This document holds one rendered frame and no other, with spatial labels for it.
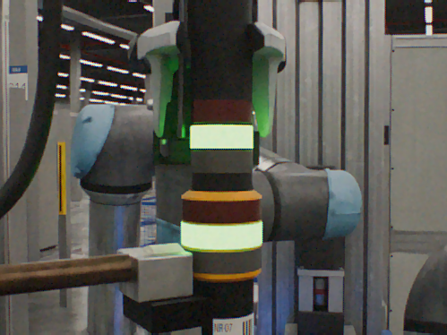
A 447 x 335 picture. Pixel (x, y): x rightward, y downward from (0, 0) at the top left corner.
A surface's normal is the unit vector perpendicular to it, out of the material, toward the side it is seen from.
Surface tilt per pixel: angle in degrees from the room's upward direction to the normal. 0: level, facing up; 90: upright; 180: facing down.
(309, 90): 90
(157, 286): 90
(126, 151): 102
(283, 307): 90
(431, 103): 90
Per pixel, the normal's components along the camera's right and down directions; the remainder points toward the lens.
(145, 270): 0.51, 0.03
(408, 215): -0.07, 0.03
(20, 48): -0.33, 0.03
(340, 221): 0.36, 0.42
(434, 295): -0.69, -0.25
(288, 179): 0.22, -0.76
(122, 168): 0.26, 0.23
